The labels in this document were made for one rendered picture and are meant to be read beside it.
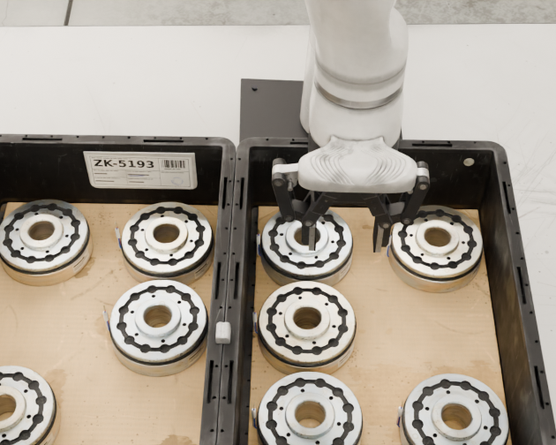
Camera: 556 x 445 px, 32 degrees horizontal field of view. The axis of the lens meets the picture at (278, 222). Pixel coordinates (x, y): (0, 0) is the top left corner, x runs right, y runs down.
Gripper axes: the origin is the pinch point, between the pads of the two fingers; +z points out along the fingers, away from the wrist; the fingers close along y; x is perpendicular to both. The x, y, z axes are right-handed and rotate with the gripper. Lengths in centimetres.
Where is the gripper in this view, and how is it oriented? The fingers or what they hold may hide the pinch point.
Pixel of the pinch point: (345, 234)
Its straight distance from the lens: 90.8
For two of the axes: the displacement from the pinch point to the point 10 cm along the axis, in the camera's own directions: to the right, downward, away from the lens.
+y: -10.0, -0.2, 0.2
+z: 0.0, 6.4, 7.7
